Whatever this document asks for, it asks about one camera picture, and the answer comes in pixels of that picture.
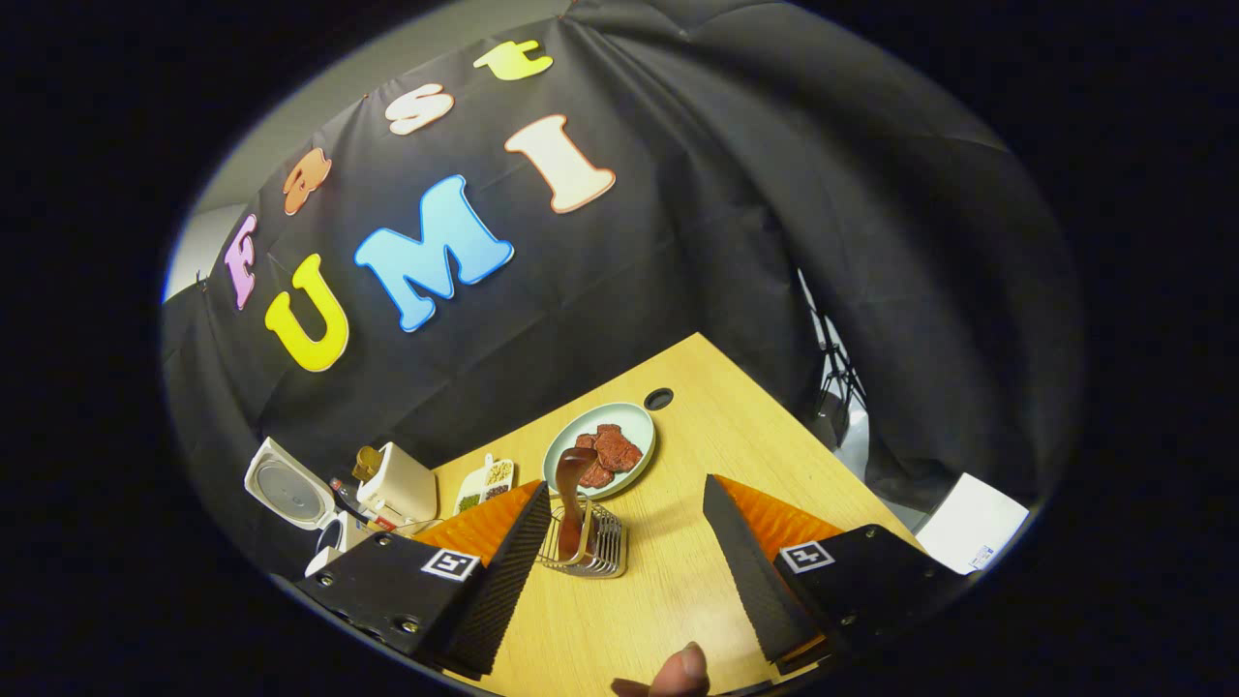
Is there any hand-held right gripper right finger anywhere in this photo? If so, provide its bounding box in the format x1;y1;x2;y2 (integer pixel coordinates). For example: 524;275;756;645
702;473;969;677

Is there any white cardboard box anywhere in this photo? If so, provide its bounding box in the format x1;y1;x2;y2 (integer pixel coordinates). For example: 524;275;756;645
915;472;1030;575

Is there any metal wire chopstick holder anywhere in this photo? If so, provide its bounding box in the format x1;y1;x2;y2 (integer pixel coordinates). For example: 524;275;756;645
537;496;628;580

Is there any clear bottle red label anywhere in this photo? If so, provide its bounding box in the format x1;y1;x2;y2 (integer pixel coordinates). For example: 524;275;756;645
329;474;400;535

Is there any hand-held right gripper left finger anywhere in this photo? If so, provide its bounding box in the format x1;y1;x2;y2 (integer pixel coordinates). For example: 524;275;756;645
295;479;553;679

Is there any pale green plate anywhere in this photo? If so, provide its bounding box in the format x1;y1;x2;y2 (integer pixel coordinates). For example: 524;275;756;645
542;402;657;500

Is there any brown wooden spoon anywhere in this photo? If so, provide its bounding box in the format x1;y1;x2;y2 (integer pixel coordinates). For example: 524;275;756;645
554;447;601;562

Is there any red meat slice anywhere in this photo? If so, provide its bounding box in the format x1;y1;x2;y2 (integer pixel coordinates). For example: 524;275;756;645
575;434;616;490
593;424;645;473

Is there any white rice cooker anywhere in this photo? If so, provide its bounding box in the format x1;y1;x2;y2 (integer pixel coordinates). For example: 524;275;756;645
244;436;374;579

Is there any white toaster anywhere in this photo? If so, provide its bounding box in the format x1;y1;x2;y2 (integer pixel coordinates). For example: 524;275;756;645
356;441;438;529

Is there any white divided grain dish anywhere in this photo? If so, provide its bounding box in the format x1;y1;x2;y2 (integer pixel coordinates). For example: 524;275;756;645
453;453;516;516

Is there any black backdrop cloth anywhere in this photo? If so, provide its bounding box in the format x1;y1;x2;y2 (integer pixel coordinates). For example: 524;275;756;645
160;0;1085;582

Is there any black tripod stand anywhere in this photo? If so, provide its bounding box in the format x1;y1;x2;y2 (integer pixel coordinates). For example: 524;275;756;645
794;271;872;456

